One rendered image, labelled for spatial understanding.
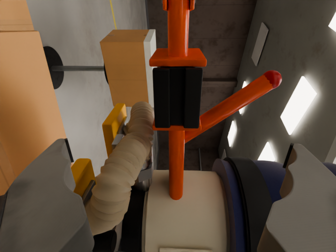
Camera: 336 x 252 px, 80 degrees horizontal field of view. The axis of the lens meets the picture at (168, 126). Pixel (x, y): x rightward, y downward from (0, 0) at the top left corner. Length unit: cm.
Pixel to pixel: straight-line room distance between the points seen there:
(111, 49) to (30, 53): 131
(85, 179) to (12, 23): 95
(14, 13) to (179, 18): 101
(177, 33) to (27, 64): 35
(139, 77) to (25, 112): 142
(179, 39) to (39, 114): 37
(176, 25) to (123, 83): 167
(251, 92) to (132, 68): 157
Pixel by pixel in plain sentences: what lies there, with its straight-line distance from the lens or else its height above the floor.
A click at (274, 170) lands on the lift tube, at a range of 38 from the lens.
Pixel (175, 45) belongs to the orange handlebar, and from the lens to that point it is 22.
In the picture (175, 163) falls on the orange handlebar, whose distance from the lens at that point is 28.
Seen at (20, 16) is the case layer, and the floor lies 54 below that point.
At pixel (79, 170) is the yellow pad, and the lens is 27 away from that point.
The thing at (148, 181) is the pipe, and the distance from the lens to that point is 34.
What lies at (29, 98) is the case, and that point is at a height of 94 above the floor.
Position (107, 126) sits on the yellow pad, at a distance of 36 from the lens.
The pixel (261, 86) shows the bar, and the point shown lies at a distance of 27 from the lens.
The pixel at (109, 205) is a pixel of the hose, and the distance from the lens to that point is 23.
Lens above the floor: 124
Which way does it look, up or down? 3 degrees down
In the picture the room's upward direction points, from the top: 91 degrees clockwise
